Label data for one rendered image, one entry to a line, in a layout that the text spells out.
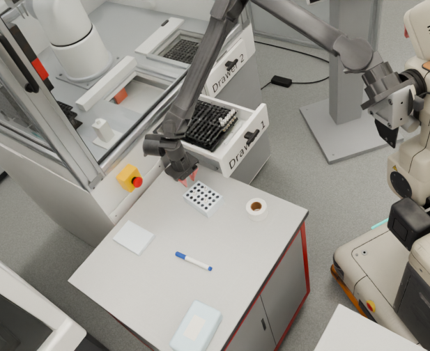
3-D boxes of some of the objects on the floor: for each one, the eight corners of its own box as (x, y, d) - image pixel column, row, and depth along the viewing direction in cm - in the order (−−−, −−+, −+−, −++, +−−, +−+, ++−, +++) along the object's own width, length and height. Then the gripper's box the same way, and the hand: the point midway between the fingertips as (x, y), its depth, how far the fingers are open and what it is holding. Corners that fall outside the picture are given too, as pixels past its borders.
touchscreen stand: (403, 141, 241) (439, -34, 163) (329, 164, 242) (329, 2, 164) (364, 90, 273) (378, -76, 196) (299, 111, 274) (288, -46, 197)
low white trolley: (313, 298, 195) (308, 209, 138) (244, 424, 169) (201, 381, 112) (215, 246, 224) (176, 154, 166) (143, 347, 198) (66, 281, 140)
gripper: (171, 169, 128) (184, 198, 139) (195, 149, 131) (206, 178, 142) (157, 159, 131) (172, 187, 143) (181, 139, 135) (193, 169, 146)
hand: (188, 182), depth 142 cm, fingers open, 3 cm apart
